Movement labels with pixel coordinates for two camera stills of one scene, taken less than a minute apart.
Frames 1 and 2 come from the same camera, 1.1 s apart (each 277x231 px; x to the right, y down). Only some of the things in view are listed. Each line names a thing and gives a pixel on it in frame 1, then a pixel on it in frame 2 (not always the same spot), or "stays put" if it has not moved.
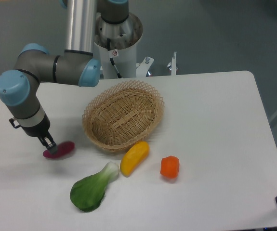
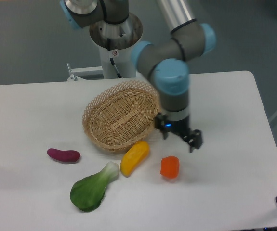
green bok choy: x=87 y=193 stays put
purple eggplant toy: x=63 y=148 -> x=63 y=155
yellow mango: x=135 y=155 stays put
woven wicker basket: x=122 y=115 stays put
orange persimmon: x=170 y=166 stays put
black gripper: x=41 y=130 -> x=193 y=138
